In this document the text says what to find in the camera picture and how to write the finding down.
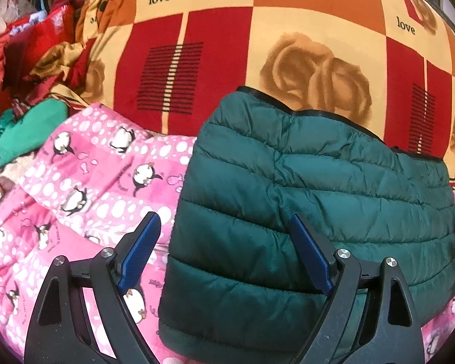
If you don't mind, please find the pink penguin bed sheet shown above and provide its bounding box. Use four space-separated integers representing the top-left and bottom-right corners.
0 105 455 362

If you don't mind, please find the red orange rose blanket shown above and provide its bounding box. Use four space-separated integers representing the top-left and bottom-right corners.
76 0 455 184

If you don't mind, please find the red clothes pile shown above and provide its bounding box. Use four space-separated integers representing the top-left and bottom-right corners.
0 0 93 117

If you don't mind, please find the light green garment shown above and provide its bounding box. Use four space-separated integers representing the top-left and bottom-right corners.
0 98 68 169

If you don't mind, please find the dark green puffer jacket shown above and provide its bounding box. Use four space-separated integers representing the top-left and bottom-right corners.
158 86 455 363

